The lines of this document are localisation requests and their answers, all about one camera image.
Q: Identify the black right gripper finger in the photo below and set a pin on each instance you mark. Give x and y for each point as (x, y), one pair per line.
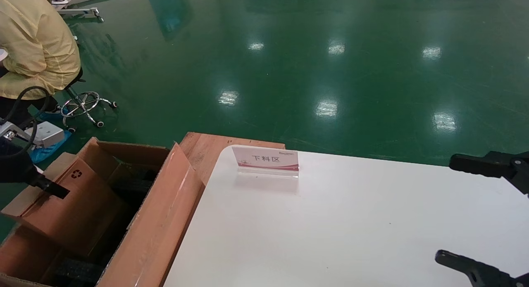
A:
(475, 270)
(487, 165)

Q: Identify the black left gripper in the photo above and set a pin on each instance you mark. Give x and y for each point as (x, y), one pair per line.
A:
(14, 167)

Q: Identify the small cardboard box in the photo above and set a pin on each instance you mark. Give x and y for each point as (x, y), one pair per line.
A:
(78, 212)

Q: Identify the large open cardboard box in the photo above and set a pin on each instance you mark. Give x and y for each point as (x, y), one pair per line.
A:
(165, 221)

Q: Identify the black foam block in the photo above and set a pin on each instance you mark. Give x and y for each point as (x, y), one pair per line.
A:
(78, 272)
(136, 181)

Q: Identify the person in yellow coat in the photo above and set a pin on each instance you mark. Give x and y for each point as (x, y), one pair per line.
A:
(33, 43)

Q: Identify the acrylic table sign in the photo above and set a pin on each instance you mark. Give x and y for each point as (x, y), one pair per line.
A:
(268, 159)

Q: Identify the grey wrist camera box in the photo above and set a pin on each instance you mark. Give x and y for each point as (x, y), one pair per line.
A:
(47, 134)

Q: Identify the grey metal camera bracket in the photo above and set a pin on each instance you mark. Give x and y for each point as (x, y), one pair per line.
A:
(10, 132)

